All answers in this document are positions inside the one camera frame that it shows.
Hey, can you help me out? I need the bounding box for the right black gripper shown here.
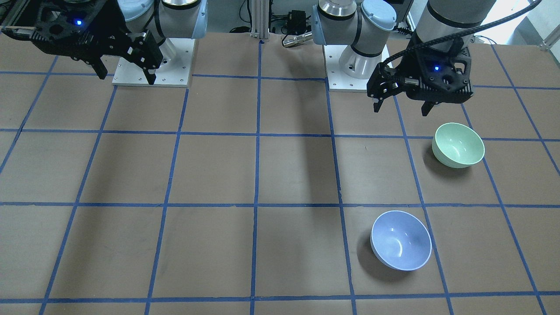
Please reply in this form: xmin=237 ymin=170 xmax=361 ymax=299
xmin=2 ymin=0 xmax=163 ymax=85

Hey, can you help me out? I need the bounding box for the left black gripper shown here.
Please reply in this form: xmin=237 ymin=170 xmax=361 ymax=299
xmin=367 ymin=37 xmax=474 ymax=116

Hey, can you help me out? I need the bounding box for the green bowl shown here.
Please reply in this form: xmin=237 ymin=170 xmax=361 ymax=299
xmin=431 ymin=123 xmax=486 ymax=169

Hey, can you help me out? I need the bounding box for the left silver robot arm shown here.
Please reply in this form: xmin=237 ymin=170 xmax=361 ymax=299
xmin=311 ymin=0 xmax=494 ymax=116

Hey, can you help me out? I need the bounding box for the blue bowl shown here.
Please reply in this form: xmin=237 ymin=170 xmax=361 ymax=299
xmin=369 ymin=210 xmax=433 ymax=272

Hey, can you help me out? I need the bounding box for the silver cylindrical connector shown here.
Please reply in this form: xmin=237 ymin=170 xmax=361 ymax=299
xmin=282 ymin=31 xmax=313 ymax=48

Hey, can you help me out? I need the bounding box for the black power adapter box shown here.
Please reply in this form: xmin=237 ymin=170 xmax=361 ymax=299
xmin=285 ymin=10 xmax=307 ymax=35

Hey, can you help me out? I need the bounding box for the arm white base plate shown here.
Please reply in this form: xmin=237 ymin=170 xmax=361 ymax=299
xmin=112 ymin=38 xmax=196 ymax=88
xmin=323 ymin=45 xmax=389 ymax=92

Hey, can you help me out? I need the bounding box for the aluminium frame post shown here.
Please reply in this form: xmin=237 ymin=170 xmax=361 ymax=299
xmin=248 ymin=0 xmax=270 ymax=42

